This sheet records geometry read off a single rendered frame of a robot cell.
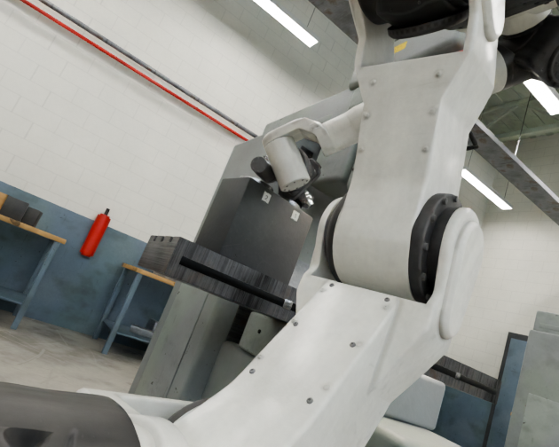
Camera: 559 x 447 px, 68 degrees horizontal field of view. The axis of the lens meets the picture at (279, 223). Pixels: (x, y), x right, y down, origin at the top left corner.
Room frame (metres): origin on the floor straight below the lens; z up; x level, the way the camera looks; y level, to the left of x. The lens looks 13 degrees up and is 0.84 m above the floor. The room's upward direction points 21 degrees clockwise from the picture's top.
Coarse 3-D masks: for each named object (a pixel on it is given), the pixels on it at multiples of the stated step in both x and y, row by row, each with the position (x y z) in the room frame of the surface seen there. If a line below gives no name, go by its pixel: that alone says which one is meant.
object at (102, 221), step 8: (104, 216) 4.66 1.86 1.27; (96, 224) 4.66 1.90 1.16; (104, 224) 4.68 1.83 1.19; (96, 232) 4.66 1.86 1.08; (104, 232) 4.74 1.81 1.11; (88, 240) 4.66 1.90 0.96; (96, 240) 4.68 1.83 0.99; (88, 248) 4.66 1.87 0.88; (96, 248) 4.73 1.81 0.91; (88, 256) 4.70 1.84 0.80
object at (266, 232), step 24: (240, 192) 0.89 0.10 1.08; (264, 192) 0.91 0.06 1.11; (216, 216) 0.94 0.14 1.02; (240, 216) 0.89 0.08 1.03; (264, 216) 0.93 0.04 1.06; (288, 216) 0.97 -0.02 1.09; (216, 240) 0.91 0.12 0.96; (240, 240) 0.91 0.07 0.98; (264, 240) 0.94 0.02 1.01; (288, 240) 0.99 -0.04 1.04; (264, 264) 0.96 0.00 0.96; (288, 264) 1.00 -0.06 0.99
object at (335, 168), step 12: (324, 156) 1.37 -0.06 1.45; (336, 156) 1.30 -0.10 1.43; (348, 156) 1.26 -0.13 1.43; (324, 168) 1.34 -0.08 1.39; (336, 168) 1.28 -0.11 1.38; (348, 168) 1.26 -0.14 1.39; (324, 180) 1.33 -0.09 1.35; (336, 180) 1.28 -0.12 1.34; (324, 192) 1.43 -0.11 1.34; (336, 192) 1.38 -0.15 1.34
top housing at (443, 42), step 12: (420, 36) 1.10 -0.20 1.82; (432, 36) 1.05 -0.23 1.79; (444, 36) 1.01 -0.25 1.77; (456, 36) 0.97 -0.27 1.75; (396, 48) 1.18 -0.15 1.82; (408, 48) 1.13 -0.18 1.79; (420, 48) 1.08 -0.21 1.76; (432, 48) 1.04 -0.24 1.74; (444, 48) 1.01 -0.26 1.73; (456, 48) 0.99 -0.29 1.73; (396, 60) 1.16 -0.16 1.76
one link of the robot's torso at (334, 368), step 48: (480, 240) 0.47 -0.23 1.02; (336, 288) 0.51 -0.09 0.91; (288, 336) 0.47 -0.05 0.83; (336, 336) 0.45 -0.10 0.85; (384, 336) 0.45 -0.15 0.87; (432, 336) 0.45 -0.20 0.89; (240, 384) 0.44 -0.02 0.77; (288, 384) 0.42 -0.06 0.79; (336, 384) 0.40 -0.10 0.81; (384, 384) 0.46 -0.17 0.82; (192, 432) 0.40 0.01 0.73; (240, 432) 0.39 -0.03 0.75; (288, 432) 0.38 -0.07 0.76; (336, 432) 0.42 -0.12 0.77
